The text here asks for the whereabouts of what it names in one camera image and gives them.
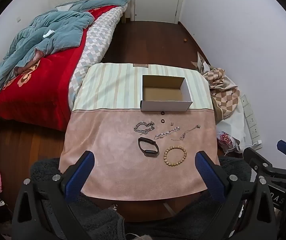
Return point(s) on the checkered mattress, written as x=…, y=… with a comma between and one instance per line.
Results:
x=98, y=40

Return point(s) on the brown checked cloth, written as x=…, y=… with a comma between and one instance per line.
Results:
x=224, y=97

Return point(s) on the white cardboard box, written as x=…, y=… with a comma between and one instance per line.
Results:
x=165, y=105

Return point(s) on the striped and pink tablecloth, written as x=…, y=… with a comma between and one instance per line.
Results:
x=113, y=155

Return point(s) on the bed with red blanket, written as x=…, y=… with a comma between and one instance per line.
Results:
x=40, y=90

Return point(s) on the teal quilt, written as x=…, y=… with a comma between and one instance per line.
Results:
x=58, y=30

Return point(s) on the white paper scrap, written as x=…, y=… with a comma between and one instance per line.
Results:
x=48, y=33

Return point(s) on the dark grey fleece clothing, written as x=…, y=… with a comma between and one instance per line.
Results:
x=103, y=220

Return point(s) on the white charger plug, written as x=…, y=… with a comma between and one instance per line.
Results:
x=258, y=142

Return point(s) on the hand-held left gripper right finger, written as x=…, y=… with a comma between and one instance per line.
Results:
x=209, y=177

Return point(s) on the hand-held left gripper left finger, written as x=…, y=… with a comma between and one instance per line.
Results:
x=79, y=177

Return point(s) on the red and white plastic bag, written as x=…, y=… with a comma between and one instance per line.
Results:
x=225, y=140

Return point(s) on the black smart band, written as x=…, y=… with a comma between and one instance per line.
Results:
x=151, y=153

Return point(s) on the white power strip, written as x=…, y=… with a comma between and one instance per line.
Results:
x=251, y=120

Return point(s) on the white door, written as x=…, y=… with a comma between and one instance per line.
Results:
x=158, y=0

